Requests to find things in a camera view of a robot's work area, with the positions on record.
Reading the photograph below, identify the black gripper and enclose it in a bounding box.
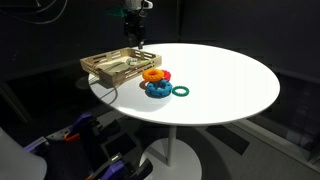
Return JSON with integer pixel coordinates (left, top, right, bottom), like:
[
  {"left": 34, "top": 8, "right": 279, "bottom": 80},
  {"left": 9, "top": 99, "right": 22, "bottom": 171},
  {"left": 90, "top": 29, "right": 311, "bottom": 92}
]
[{"left": 123, "top": 10, "right": 147, "bottom": 50}]

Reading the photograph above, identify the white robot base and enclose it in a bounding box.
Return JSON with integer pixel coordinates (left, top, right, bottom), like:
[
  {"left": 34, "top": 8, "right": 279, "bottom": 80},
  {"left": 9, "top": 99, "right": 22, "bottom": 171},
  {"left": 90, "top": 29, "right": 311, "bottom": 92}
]
[{"left": 0, "top": 126, "right": 48, "bottom": 180}]

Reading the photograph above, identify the wooden slatted tray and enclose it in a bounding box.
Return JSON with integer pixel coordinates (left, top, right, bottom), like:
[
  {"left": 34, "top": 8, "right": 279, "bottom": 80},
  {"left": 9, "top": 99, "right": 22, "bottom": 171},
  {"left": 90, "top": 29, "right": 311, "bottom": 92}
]
[{"left": 79, "top": 47, "right": 163, "bottom": 86}]

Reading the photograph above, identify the black and white toy ring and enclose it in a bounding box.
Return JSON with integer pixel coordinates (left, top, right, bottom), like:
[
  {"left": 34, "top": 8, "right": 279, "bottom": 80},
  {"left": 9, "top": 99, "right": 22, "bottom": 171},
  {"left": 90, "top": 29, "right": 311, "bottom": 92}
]
[{"left": 125, "top": 57, "right": 138, "bottom": 67}]

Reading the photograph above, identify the orange toy ring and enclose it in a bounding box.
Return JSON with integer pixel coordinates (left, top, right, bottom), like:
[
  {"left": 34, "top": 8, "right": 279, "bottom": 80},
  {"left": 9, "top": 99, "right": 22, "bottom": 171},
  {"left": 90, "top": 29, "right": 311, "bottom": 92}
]
[{"left": 142, "top": 68, "right": 165, "bottom": 83}]

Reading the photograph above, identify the red toy ring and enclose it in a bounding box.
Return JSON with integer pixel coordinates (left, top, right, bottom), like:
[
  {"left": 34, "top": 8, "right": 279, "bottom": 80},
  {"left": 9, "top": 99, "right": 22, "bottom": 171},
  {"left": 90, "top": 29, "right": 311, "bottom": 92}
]
[{"left": 161, "top": 69, "right": 172, "bottom": 83}]

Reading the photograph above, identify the blue toy ring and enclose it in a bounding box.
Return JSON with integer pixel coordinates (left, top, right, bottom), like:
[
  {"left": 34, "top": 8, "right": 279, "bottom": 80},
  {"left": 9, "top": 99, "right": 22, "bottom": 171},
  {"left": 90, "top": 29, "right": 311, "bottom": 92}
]
[{"left": 145, "top": 79, "right": 174, "bottom": 99}]

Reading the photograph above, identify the teal thin toy ring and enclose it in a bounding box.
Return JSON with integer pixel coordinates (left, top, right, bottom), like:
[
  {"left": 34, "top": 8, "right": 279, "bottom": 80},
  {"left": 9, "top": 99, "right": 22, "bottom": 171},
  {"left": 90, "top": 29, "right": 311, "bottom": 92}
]
[{"left": 171, "top": 85, "right": 190, "bottom": 98}]

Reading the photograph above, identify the grey hanging cable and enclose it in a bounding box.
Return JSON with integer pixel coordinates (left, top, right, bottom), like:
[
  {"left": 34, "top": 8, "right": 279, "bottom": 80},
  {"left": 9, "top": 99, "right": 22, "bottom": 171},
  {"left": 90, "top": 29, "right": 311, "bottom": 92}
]
[{"left": 0, "top": 0, "right": 69, "bottom": 26}]

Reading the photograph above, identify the white table pedestal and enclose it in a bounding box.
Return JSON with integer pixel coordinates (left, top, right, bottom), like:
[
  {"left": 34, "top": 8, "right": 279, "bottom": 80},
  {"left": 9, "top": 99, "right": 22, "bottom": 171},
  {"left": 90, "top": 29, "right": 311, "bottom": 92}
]
[{"left": 139, "top": 125, "right": 203, "bottom": 180}]

